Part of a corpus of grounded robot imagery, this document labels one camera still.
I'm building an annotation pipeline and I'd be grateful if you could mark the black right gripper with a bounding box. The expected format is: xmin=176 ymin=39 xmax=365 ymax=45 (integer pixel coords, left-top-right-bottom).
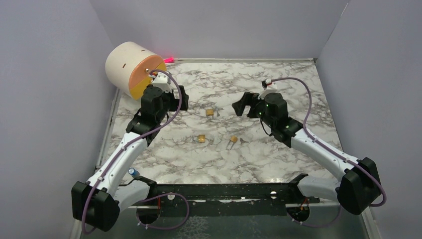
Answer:
xmin=232 ymin=92 xmax=275 ymax=128

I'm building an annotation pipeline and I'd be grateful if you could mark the brass padlock with key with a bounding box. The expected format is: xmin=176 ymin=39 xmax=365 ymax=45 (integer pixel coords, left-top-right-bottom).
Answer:
xmin=206 ymin=109 xmax=220 ymax=119

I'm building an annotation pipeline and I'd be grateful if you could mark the small brass padlock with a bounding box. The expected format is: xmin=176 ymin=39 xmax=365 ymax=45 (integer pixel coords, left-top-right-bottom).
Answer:
xmin=225 ymin=135 xmax=238 ymax=150

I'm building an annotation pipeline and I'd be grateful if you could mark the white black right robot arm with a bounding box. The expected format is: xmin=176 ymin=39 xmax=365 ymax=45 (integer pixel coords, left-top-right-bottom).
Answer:
xmin=231 ymin=92 xmax=382 ymax=215

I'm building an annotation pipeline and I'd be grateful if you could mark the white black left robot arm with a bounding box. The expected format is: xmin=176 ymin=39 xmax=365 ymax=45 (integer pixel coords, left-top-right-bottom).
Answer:
xmin=71 ymin=83 xmax=189 ymax=235

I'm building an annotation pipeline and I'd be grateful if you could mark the pink marker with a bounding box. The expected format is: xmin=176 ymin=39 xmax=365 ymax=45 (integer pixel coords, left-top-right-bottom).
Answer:
xmin=164 ymin=57 xmax=175 ymax=63

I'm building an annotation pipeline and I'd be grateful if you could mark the round cream drawer box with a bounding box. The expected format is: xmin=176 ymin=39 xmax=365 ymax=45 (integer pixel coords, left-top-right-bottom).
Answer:
xmin=105 ymin=42 xmax=167 ymax=100

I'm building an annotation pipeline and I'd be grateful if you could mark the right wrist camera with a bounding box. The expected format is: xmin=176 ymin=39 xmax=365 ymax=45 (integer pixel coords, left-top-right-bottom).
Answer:
xmin=258 ymin=80 xmax=278 ymax=100

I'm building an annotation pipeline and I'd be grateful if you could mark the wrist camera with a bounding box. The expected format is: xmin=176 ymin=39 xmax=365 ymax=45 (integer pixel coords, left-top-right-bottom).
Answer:
xmin=150 ymin=72 xmax=172 ymax=93
xmin=258 ymin=80 xmax=278 ymax=100

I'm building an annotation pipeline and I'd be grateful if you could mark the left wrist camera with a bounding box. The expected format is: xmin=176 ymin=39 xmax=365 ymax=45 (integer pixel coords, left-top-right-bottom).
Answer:
xmin=150 ymin=72 xmax=172 ymax=93

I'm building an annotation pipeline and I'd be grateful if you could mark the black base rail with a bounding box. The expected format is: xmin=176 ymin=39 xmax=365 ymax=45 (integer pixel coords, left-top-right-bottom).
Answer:
xmin=112 ymin=176 xmax=320 ymax=218

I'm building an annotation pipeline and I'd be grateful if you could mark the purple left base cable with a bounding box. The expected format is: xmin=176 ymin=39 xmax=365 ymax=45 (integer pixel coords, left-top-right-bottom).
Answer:
xmin=136 ymin=192 xmax=191 ymax=231

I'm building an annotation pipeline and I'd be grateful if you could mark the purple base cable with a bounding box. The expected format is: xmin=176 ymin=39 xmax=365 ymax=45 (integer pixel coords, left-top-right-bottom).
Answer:
xmin=136 ymin=192 xmax=191 ymax=231
xmin=286 ymin=204 xmax=343 ymax=228

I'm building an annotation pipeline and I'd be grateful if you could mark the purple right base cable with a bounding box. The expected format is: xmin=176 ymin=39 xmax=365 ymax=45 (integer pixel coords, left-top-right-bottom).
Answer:
xmin=286 ymin=204 xmax=343 ymax=228

